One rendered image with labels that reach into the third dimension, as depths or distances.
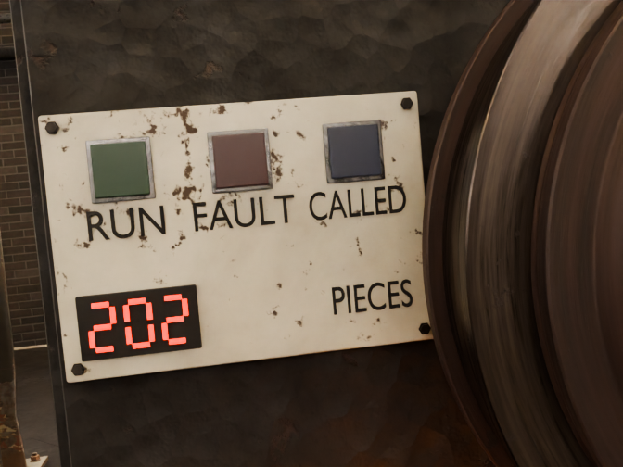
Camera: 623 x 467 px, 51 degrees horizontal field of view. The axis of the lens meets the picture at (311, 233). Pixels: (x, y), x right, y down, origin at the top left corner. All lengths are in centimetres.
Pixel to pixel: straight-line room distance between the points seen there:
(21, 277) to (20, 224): 50
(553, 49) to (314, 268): 21
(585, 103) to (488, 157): 5
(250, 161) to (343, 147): 7
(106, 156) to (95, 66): 7
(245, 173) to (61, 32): 16
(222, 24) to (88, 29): 9
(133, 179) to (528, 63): 26
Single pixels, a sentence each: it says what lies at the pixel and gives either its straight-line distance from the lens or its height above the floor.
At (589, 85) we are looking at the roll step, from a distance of 36.
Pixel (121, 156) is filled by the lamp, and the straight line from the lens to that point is 45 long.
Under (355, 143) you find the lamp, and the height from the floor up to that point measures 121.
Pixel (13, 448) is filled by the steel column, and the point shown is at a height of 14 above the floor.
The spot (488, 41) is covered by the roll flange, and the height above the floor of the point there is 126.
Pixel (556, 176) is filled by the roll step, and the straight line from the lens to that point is 34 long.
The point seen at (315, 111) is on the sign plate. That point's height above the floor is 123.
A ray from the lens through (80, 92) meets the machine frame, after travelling 49.
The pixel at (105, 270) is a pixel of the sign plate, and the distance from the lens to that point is 46.
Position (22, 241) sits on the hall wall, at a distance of 668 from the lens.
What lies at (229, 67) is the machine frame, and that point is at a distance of 48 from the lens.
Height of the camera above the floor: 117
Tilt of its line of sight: 3 degrees down
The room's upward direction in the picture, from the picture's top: 5 degrees counter-clockwise
